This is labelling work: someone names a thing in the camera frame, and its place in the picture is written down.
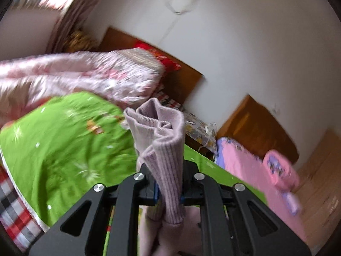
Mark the plaid bed sheet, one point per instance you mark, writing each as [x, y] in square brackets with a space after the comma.
[13, 208]

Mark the thin white wall pipe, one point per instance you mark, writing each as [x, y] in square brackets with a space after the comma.
[163, 34]

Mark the pink patterned curtain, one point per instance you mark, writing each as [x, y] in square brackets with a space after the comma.
[80, 13]

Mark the purple white folded cloth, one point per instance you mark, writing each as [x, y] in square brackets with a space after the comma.
[293, 204]

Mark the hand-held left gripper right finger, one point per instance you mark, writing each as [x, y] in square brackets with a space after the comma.
[190, 182]

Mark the folded pink floral quilt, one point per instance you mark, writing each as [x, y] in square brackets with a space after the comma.
[282, 170]

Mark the light wooden wardrobe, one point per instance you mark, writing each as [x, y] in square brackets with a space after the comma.
[322, 192]

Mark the small wooden headboard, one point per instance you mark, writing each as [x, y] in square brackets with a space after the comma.
[183, 82]

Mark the pink bed sheet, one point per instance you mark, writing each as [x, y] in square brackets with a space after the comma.
[245, 176]

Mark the red floral pillow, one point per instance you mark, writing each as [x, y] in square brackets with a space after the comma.
[165, 60]

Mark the green printed blanket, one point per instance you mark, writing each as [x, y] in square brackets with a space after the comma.
[69, 149]

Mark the pink patterned quilt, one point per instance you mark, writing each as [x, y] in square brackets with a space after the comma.
[88, 77]

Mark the light purple pants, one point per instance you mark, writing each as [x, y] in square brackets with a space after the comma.
[165, 149]

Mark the large wooden headboard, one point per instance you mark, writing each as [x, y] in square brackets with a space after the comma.
[255, 128]

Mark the purple floral pillow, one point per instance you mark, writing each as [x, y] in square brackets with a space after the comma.
[222, 152]

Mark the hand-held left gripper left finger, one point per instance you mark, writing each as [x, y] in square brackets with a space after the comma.
[146, 182]

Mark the yellow brown blanket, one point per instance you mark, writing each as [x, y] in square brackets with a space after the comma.
[80, 41]

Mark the floral covered nightstand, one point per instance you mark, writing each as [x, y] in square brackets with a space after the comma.
[197, 132]

